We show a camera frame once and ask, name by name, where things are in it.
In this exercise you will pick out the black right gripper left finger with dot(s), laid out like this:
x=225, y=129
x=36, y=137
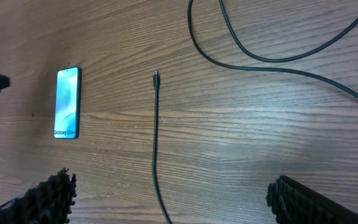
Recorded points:
x=48, y=203

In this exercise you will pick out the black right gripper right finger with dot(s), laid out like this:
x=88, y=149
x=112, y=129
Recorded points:
x=294, y=203

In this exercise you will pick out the blue Galaxy smartphone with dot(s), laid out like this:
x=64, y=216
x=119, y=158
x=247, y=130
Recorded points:
x=67, y=103

